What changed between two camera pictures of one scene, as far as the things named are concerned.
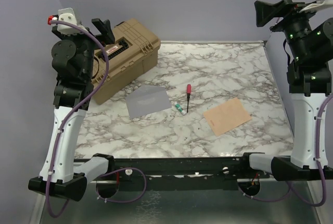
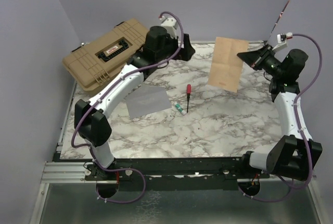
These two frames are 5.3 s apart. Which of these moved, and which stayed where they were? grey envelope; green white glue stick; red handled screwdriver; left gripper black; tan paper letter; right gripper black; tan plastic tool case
Moved: tan paper letter; right gripper black; left gripper black
Stayed: red handled screwdriver; green white glue stick; grey envelope; tan plastic tool case
